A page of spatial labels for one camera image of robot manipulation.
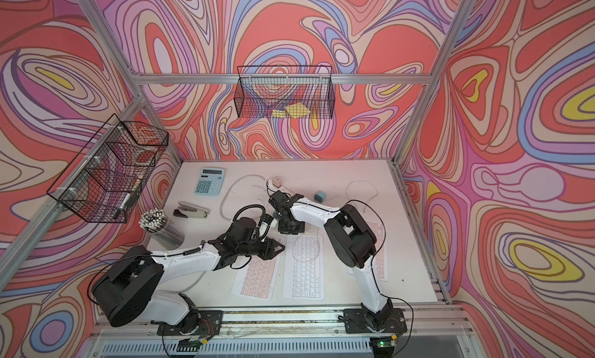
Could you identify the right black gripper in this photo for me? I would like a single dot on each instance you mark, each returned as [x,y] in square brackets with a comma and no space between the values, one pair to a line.
[281,227]

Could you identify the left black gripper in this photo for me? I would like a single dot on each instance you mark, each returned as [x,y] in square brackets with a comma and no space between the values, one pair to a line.
[269,245]

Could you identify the teal USB charger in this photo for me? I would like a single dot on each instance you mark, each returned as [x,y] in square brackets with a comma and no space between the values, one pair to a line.
[320,196]

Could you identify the pink keyboard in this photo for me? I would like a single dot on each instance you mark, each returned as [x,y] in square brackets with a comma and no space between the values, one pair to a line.
[257,280]
[380,261]

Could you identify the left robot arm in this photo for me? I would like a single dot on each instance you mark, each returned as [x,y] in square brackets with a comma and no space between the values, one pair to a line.
[130,289]

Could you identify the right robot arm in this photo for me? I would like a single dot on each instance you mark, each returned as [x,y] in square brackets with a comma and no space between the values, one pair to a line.
[352,240]

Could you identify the white keyboard middle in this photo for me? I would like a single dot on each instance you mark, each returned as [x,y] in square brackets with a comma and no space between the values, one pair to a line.
[304,275]

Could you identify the grey stapler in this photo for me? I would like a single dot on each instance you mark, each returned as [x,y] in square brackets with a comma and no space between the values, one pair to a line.
[188,210]

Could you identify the blue calculator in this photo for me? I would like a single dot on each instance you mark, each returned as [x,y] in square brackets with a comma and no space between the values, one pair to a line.
[210,181]

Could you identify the clear cup of pens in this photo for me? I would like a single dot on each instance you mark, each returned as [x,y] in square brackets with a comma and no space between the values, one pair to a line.
[161,228]

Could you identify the yellow sticky notes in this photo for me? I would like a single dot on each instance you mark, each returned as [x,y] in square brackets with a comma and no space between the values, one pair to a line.
[293,111]

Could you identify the black marker in basket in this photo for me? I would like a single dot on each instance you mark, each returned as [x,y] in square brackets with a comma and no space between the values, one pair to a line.
[123,210]

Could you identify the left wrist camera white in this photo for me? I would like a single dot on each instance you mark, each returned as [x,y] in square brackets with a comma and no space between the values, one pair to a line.
[265,221]

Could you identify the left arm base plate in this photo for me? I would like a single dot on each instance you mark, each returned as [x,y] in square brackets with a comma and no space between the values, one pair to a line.
[205,323]

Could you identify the black wire basket back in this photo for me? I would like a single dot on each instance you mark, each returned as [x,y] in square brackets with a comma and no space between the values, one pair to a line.
[262,88]

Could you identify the black wire basket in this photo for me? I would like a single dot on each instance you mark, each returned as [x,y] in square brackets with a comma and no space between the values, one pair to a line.
[119,158]
[262,88]

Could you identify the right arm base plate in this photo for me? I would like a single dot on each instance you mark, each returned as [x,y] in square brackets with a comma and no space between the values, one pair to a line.
[360,321]

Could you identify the black wire basket left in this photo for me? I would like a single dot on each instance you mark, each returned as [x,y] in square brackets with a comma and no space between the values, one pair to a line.
[119,158]

